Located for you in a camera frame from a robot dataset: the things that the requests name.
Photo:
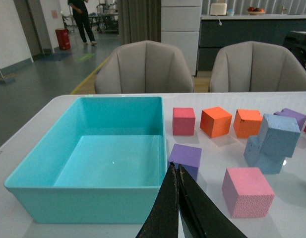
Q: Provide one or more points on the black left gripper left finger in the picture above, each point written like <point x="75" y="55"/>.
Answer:
<point x="163" y="220"/>

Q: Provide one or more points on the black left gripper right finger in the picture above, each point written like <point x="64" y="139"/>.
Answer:
<point x="201" y="215"/>

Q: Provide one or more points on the light blue foam cube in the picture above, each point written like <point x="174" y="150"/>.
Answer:
<point x="268" y="164"/>
<point x="278" y="135"/>

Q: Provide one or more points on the light pink foam cube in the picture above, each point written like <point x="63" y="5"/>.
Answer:
<point x="247" y="192"/>

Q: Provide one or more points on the teal plastic bin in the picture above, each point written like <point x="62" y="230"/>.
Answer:
<point x="103" y="161"/>

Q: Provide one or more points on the dark pink foam cube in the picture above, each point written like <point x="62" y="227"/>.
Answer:
<point x="183" y="121"/>

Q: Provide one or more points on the chipped orange foam cube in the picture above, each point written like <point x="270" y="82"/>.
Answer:
<point x="247" y="122"/>

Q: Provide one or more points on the chipped purple foam cube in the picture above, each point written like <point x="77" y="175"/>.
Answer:
<point x="300" y="118"/>

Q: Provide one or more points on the left beige chair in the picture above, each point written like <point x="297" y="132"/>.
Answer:
<point x="144" y="67"/>

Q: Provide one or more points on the beige chair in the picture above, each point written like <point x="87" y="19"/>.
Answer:
<point x="256" y="67"/>
<point x="144" y="67"/>

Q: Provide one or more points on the right beige chair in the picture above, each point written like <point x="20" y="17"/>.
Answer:
<point x="256" y="67"/>

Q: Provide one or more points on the dark grey counter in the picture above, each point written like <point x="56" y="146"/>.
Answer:
<point x="218" y="32"/>

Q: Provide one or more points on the black machine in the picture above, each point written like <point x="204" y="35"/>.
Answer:
<point x="295" y="41"/>

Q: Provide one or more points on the white filing cabinet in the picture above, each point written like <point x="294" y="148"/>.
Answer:
<point x="180" y="26"/>

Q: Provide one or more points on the small blue bowl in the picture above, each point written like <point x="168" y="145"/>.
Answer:
<point x="230" y="12"/>

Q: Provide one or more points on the white toaster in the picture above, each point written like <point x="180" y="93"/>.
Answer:
<point x="218" y="9"/>

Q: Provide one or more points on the red fire extinguisher box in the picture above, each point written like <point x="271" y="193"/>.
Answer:
<point x="63" y="39"/>

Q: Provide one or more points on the fruit bowl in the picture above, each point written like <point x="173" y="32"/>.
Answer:
<point x="255" y="11"/>

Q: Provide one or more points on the sign stand with base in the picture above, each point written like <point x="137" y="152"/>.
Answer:
<point x="5" y="79"/>

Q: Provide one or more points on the person in black clothes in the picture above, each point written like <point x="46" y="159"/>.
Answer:
<point x="81" y="17"/>

